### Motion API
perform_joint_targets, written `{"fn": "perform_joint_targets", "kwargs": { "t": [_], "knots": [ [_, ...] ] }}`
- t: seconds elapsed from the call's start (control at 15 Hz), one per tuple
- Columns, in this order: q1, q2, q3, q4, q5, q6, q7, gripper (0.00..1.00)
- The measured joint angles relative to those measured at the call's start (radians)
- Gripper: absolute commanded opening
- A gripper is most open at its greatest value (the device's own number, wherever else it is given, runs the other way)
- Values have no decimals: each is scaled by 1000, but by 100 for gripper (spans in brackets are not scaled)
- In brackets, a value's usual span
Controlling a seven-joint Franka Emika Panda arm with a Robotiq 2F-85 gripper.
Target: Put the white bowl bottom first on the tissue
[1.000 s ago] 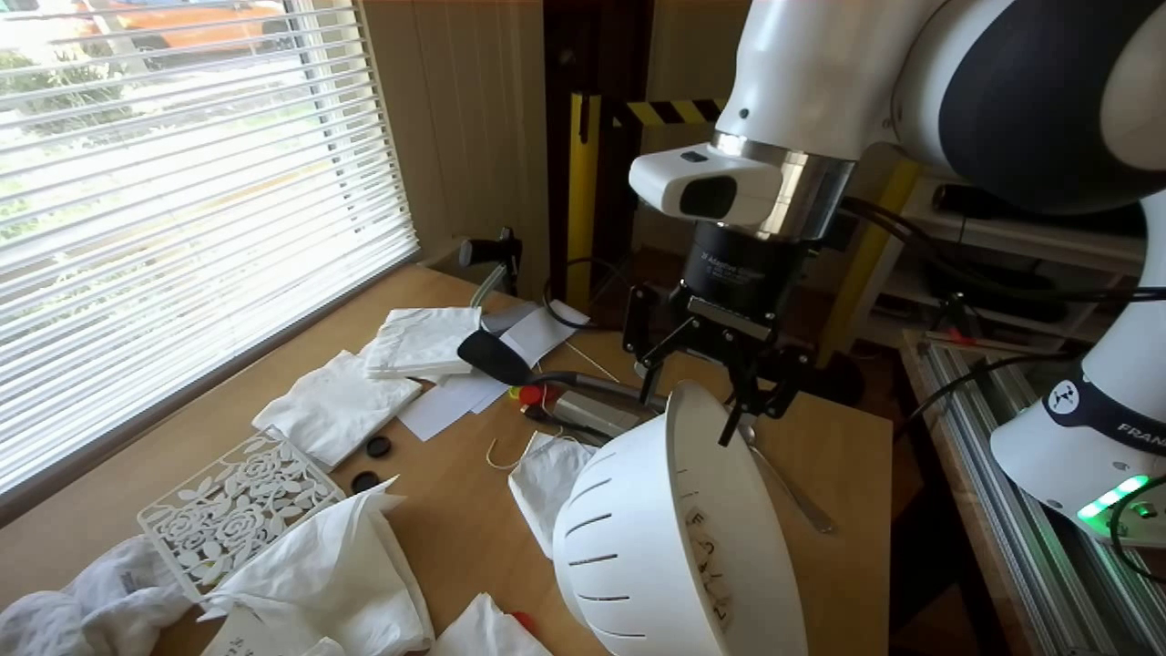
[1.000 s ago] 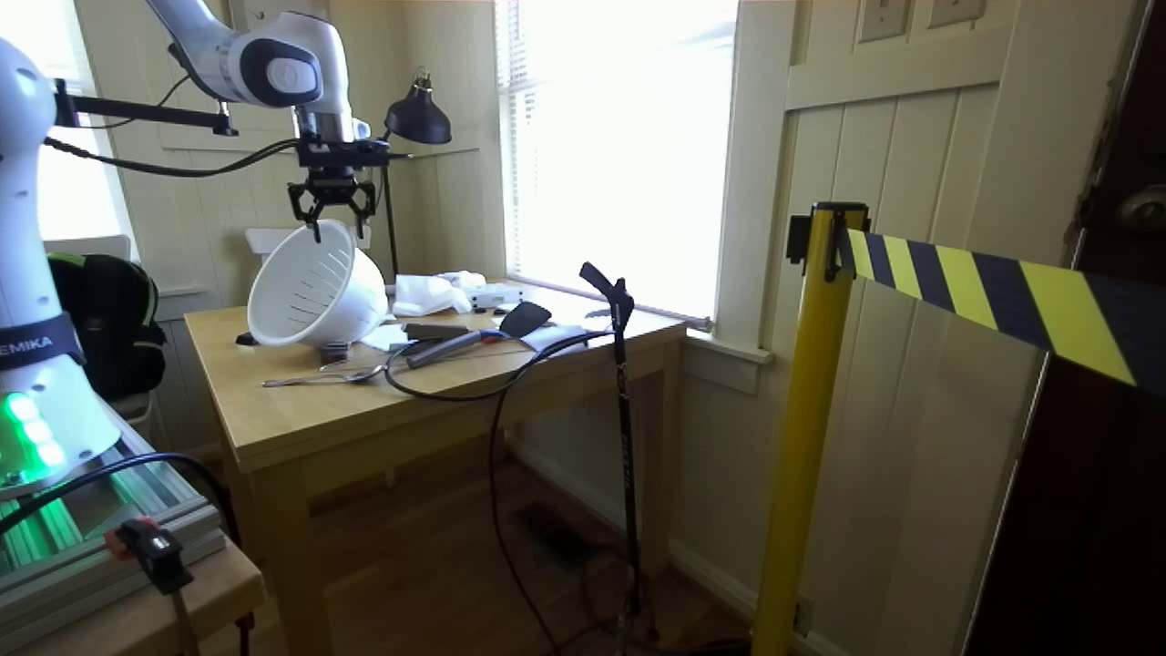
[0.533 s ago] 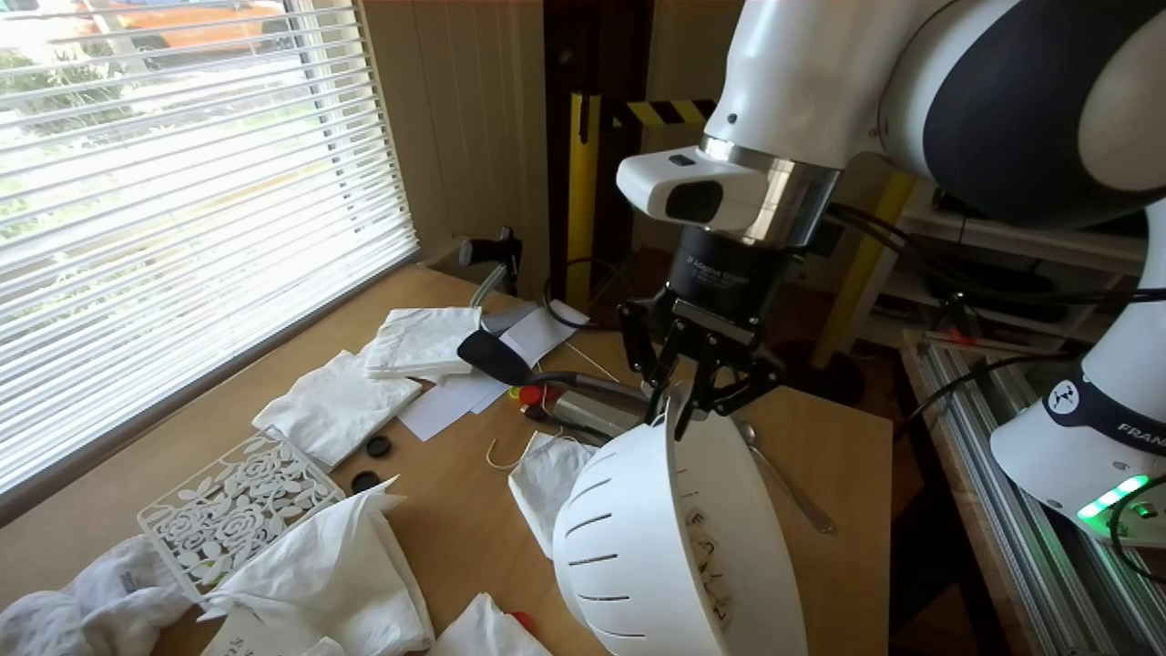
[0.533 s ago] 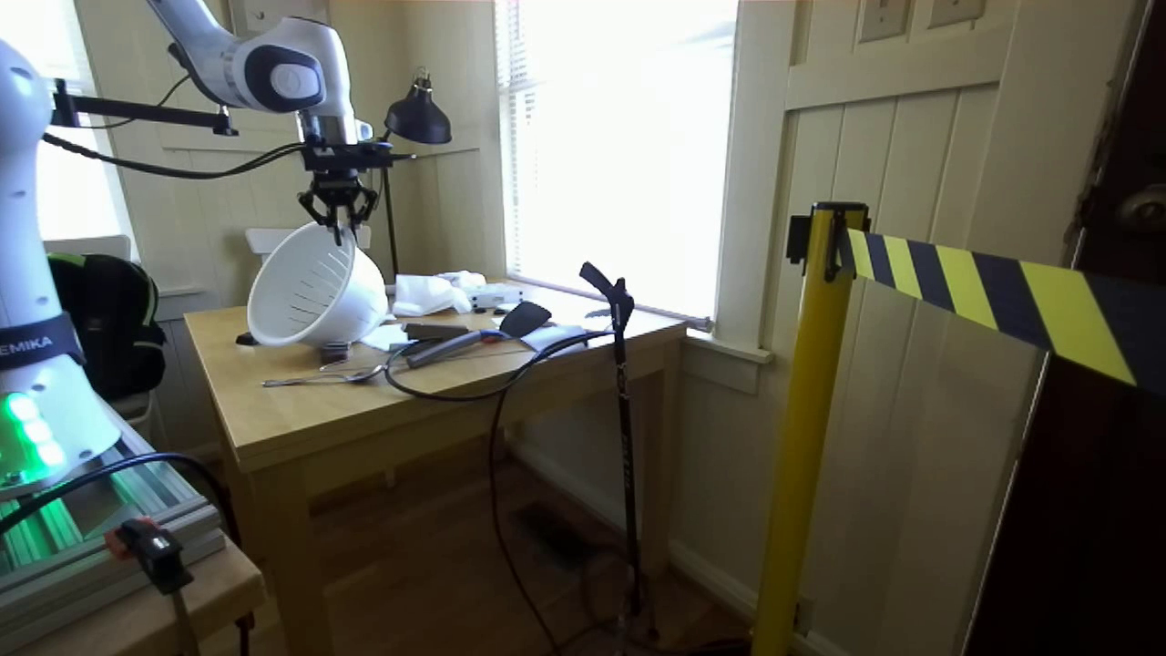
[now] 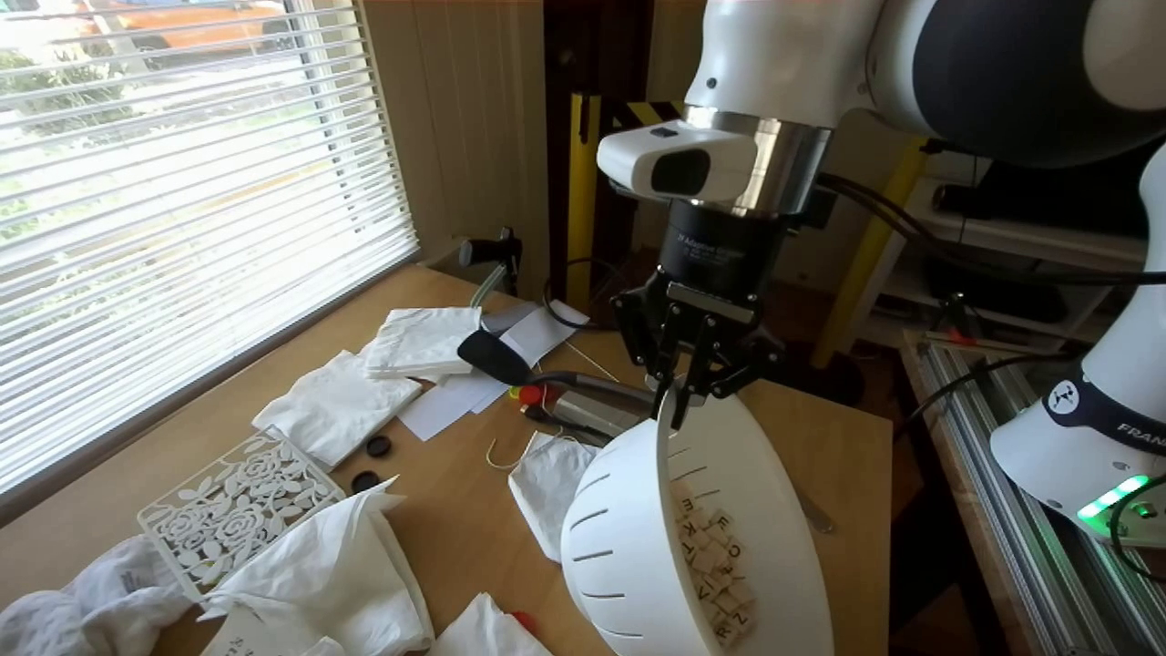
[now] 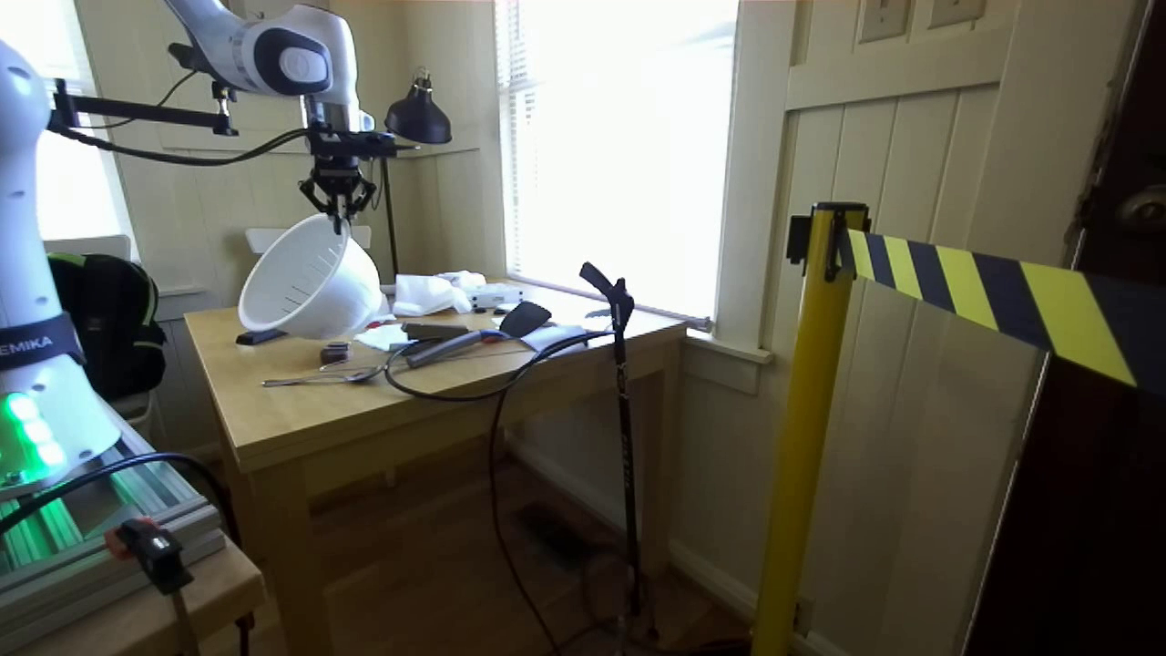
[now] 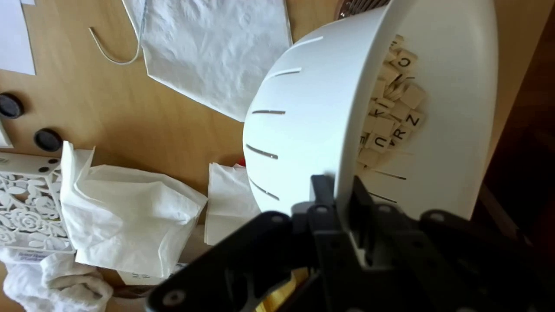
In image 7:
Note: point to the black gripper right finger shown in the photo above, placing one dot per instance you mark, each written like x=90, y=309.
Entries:
x=360, y=205

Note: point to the small black cap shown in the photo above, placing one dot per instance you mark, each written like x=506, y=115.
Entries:
x=10, y=107
x=46, y=140

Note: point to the white plastic colander bowl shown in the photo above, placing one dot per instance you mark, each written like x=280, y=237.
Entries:
x=312, y=88

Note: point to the white patterned tissue box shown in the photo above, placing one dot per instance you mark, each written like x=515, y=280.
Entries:
x=27, y=209

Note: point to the crumpled white tissue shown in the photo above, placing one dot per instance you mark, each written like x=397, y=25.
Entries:
x=131, y=214

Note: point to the pile of wooden letter tiles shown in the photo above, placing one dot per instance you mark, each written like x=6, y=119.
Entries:
x=391, y=110

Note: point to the white face mask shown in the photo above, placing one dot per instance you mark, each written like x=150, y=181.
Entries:
x=213, y=53

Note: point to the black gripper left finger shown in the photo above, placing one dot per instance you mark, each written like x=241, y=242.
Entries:
x=322, y=193

